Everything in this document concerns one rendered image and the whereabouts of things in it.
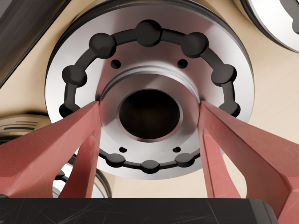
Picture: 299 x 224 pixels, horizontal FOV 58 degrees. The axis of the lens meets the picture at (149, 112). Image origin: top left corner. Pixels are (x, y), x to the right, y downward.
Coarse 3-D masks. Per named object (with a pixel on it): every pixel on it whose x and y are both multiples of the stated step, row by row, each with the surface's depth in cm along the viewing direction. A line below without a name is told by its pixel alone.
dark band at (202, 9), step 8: (112, 0) 11; (120, 0) 11; (128, 0) 11; (168, 0) 11; (176, 0) 11; (184, 0) 11; (96, 8) 11; (200, 8) 11; (80, 16) 11; (88, 16) 11; (216, 16) 11; (72, 24) 11; (224, 24) 11; (64, 32) 12; (232, 32) 12; (240, 40) 12; (56, 48) 12; (248, 56) 12; (48, 64) 12
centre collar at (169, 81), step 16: (112, 80) 12; (128, 80) 12; (144, 80) 12; (160, 80) 12; (176, 80) 12; (112, 96) 12; (176, 96) 12; (192, 96) 12; (112, 112) 13; (192, 112) 13; (112, 128) 13; (128, 128) 14; (176, 128) 13; (192, 128) 13; (128, 144) 14; (144, 144) 14; (160, 144) 14; (176, 144) 14
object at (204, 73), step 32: (160, 0) 11; (96, 32) 11; (128, 32) 11; (160, 32) 11; (192, 32) 11; (224, 32) 11; (64, 64) 12; (96, 64) 12; (128, 64) 12; (160, 64) 12; (192, 64) 12; (224, 64) 12; (64, 96) 13; (96, 96) 13; (224, 96) 13; (128, 160) 15; (160, 160) 15; (192, 160) 15
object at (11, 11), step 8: (0, 0) 4; (8, 0) 4; (16, 0) 4; (24, 0) 4; (0, 8) 4; (8, 8) 4; (16, 8) 4; (0, 16) 4; (8, 16) 4; (0, 24) 4; (0, 32) 5
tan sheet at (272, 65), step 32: (224, 0) 13; (256, 32) 14; (32, 64) 15; (256, 64) 15; (288, 64) 15; (0, 96) 16; (32, 96) 16; (160, 96) 16; (256, 96) 16; (288, 96) 16; (288, 128) 18; (224, 160) 19; (128, 192) 22; (160, 192) 22; (192, 192) 22
